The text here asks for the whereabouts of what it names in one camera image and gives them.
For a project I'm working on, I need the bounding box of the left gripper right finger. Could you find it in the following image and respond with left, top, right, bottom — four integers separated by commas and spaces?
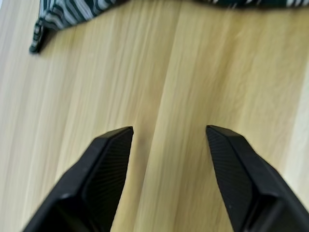
205, 124, 309, 232

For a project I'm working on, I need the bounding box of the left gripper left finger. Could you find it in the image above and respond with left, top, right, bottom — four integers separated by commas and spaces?
23, 126, 134, 232

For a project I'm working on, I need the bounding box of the striped T-shirt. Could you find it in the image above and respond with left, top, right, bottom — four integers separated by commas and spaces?
28, 0, 309, 54

